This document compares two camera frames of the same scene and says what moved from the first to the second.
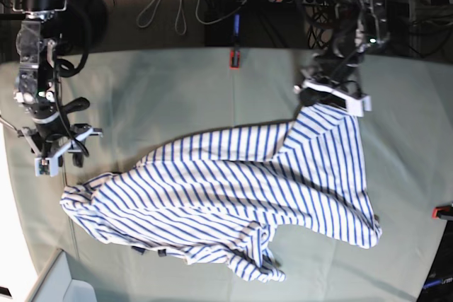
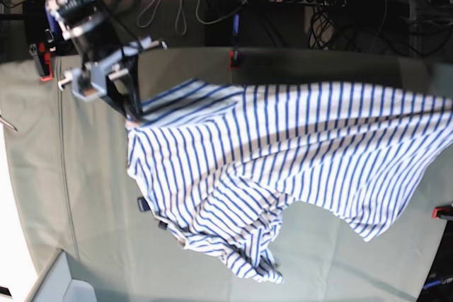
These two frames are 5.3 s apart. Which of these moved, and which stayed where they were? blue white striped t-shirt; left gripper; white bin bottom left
Moved: left gripper; blue white striped t-shirt
Stayed: white bin bottom left
